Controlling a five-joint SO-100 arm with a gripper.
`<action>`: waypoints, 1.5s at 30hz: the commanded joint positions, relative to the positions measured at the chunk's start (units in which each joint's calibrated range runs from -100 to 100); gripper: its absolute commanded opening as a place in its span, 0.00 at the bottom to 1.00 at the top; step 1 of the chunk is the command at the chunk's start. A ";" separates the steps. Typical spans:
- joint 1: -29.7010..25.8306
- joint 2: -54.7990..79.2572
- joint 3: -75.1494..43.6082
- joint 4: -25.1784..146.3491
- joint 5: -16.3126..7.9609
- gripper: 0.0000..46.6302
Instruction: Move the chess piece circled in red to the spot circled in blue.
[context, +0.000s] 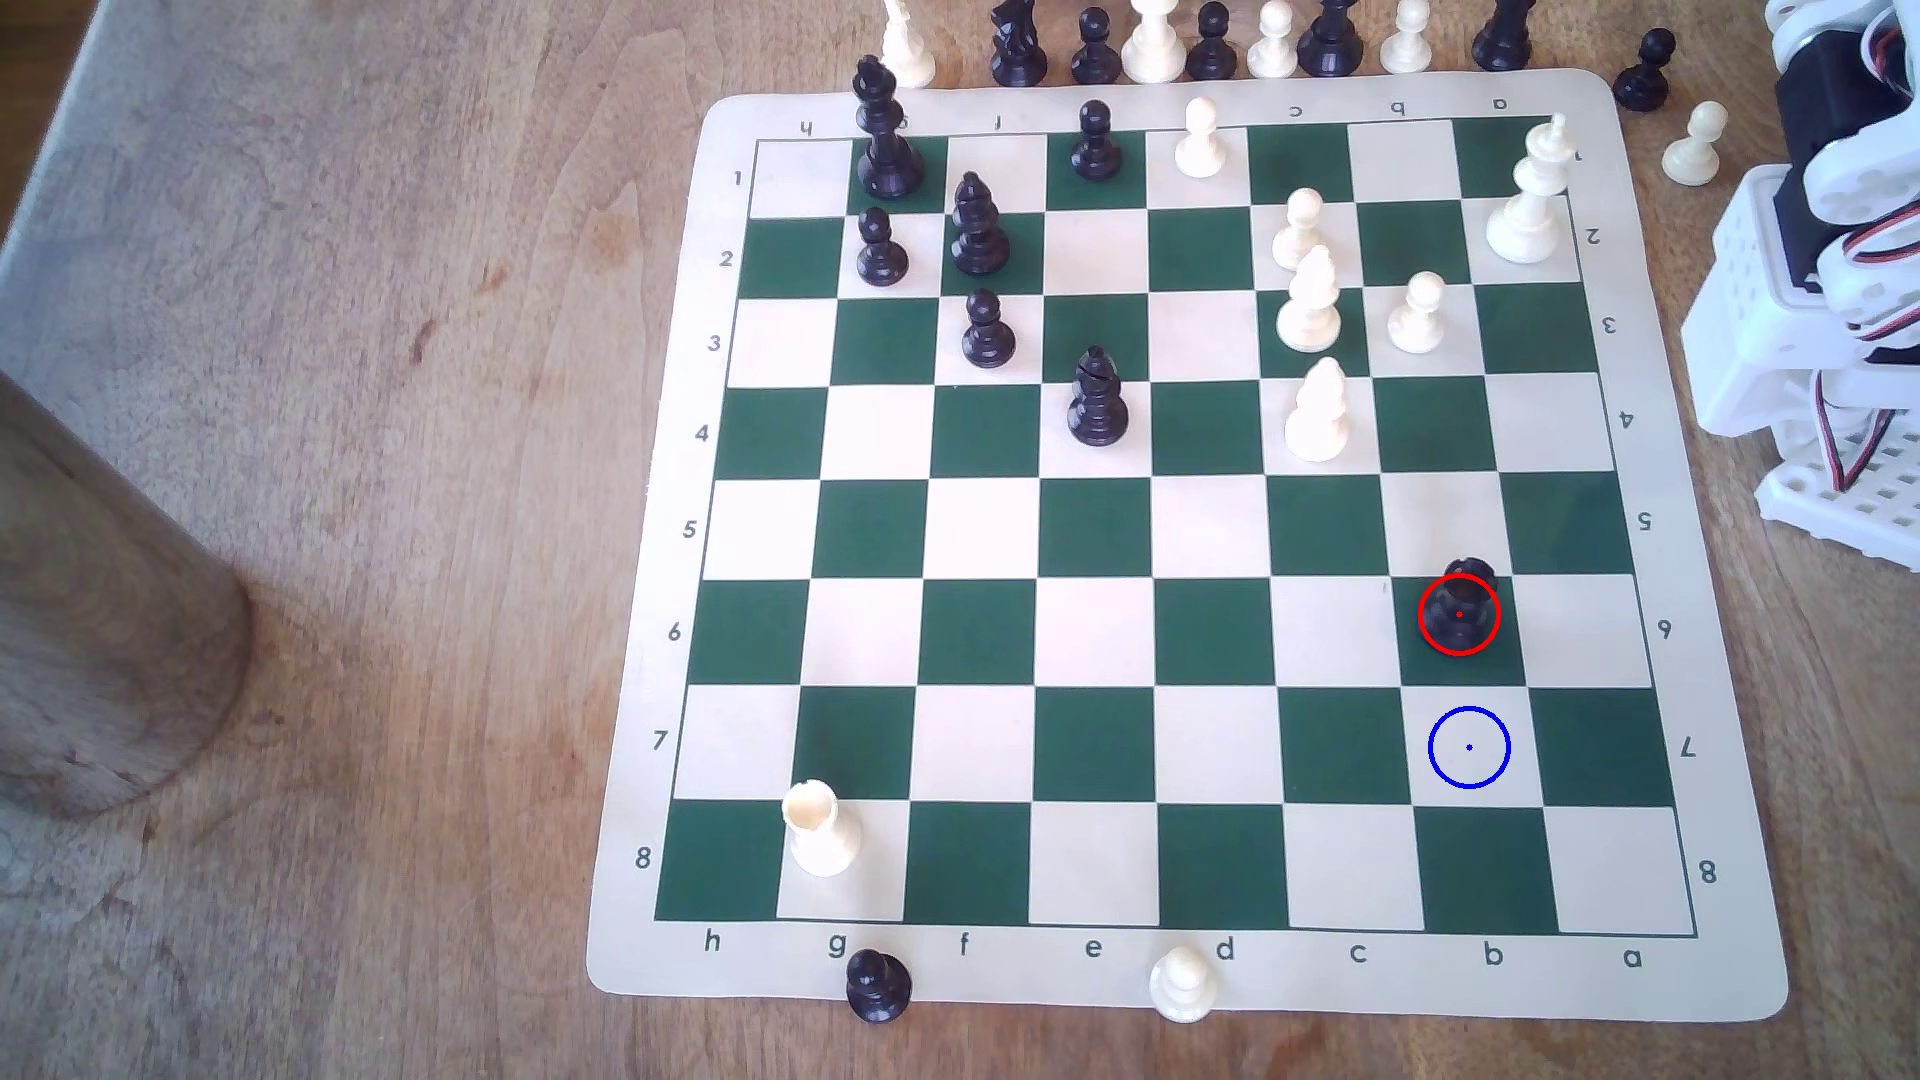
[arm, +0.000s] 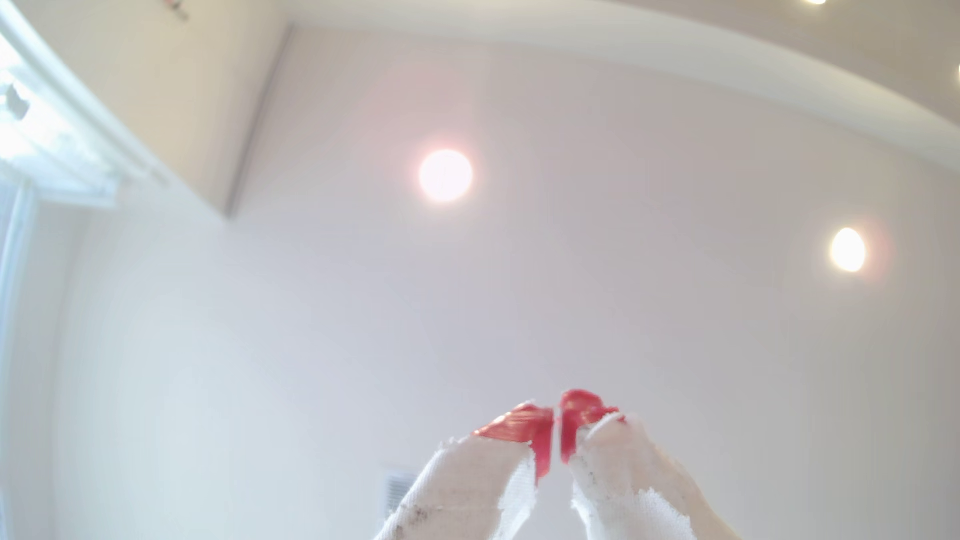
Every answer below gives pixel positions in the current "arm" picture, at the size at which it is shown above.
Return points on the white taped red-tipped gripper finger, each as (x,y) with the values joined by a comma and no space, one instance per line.
(630,487)
(465,487)

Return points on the grey air vent grille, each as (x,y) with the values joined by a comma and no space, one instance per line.
(396,491)

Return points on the white window frame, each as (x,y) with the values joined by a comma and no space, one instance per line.
(60,135)

